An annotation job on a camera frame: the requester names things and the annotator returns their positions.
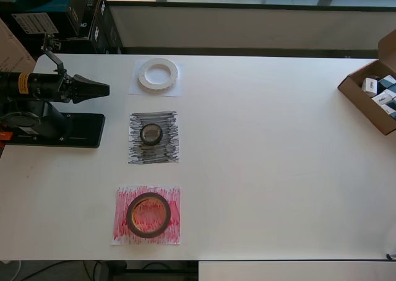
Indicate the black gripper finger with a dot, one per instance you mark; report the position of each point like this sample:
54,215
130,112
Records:
89,93
89,83

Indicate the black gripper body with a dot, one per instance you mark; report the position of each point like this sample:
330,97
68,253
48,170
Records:
66,89

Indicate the white tape roll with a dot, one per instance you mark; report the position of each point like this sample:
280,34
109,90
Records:
157,88

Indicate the black tape roll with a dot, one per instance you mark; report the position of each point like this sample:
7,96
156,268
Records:
151,143

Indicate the red tape roll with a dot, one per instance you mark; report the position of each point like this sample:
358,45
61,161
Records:
148,234

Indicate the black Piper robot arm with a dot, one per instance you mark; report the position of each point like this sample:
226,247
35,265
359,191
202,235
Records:
18,86

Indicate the plain white paper sheet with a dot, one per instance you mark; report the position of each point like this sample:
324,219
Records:
133,89

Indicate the Huntkey cardboard box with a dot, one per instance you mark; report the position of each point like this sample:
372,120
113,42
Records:
12,52

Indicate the black carton white lettering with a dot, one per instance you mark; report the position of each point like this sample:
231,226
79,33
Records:
80,15

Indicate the black box white label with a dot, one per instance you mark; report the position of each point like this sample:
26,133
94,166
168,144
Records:
34,22

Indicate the black scribbled paper sheet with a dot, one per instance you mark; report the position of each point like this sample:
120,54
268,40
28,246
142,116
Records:
167,151

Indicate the red scribbled paper sheet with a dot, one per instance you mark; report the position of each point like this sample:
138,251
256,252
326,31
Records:
120,231

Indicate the open cardboard box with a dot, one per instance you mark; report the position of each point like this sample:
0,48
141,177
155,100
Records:
365,110

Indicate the small white printed carton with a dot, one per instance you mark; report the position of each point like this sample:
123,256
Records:
382,99
370,86
390,110

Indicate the small navy carton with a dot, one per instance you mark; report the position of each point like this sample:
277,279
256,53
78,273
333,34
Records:
386,82

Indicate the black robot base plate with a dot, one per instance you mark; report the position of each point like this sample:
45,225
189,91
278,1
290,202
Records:
86,132

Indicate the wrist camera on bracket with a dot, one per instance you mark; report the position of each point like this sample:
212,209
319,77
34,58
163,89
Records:
52,44

